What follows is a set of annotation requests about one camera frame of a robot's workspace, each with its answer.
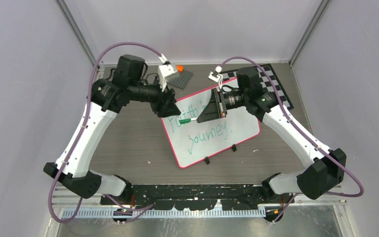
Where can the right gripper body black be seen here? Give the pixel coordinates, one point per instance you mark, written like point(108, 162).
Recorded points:
point(235, 98)

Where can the green marker cap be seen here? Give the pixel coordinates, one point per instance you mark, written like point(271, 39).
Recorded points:
point(184, 121)

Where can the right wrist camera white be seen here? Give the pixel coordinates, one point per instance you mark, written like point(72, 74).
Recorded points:
point(217, 77)

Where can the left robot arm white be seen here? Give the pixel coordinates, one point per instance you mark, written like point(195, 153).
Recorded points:
point(72, 170)

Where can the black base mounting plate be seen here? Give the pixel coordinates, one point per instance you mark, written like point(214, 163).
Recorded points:
point(198, 197)

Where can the whiteboard with pink frame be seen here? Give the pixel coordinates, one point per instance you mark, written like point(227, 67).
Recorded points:
point(193, 142)

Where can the aluminium slotted rail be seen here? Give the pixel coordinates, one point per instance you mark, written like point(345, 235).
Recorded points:
point(217, 212)

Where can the grey studded baseplate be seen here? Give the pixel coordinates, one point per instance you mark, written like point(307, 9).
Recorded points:
point(182, 80)

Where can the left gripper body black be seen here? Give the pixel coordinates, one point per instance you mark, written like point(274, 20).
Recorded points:
point(145, 92)

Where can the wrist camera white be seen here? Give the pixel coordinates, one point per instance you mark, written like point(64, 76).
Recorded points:
point(217, 77)
point(167, 72)

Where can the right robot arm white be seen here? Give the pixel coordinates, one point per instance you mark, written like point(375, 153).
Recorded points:
point(322, 164)

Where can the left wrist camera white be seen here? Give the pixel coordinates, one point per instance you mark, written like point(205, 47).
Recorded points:
point(167, 72)

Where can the orange curved piece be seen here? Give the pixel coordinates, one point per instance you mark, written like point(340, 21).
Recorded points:
point(179, 68)

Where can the green whiteboard marker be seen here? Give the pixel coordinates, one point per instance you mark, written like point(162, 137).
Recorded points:
point(192, 119)

